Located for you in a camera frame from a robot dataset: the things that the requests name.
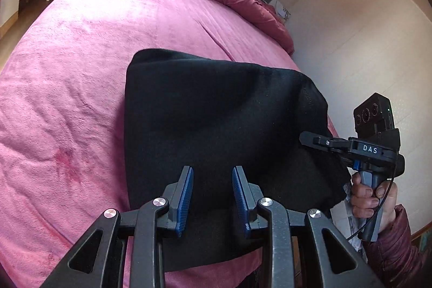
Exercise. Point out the black pants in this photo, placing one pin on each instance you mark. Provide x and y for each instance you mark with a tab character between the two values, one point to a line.
219	112

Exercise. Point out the pink blanket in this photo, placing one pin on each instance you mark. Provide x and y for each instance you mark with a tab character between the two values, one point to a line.
84	89

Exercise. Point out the person's right forearm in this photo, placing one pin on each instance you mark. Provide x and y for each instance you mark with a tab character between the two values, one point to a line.
395	251

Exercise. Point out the white printed cloth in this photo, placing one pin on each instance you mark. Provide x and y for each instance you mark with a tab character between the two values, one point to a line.
344	217

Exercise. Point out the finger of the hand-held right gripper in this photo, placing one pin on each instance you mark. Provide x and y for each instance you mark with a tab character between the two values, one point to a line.
324	142

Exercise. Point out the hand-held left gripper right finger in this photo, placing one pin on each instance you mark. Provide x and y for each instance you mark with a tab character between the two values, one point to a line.
238	197

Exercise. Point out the person's right hand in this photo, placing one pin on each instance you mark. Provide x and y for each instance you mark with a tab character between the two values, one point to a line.
366	198

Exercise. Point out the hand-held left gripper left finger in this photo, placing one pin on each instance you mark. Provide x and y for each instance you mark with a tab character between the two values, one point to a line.
185	203

